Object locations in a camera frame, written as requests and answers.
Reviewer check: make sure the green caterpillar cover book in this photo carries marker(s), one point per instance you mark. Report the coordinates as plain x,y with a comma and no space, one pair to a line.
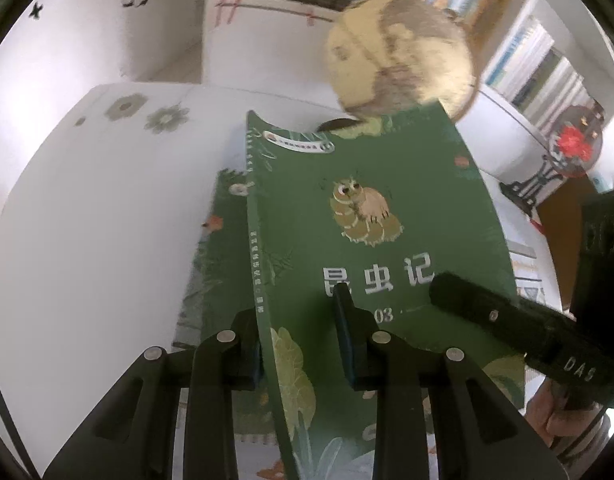
387,240

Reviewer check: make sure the round flower fan ornament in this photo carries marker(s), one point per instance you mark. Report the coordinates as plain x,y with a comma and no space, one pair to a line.
572,140

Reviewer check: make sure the stack of green books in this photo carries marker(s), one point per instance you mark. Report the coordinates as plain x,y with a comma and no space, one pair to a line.
222,260

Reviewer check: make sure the person's right hand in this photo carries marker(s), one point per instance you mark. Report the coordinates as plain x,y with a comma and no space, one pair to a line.
547,415

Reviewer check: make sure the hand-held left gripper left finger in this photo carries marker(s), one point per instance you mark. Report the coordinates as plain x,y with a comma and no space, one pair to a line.
247,355

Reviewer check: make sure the brown wooden cabinet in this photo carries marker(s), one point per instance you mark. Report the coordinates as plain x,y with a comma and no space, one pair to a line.
562,260

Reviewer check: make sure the yellow desk globe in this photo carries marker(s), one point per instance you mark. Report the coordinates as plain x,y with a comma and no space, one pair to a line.
397,50

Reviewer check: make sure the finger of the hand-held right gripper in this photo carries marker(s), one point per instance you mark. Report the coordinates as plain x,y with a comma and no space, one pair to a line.
487,310

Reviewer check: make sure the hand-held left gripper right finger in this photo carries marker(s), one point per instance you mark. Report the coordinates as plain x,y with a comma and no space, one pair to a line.
343,330

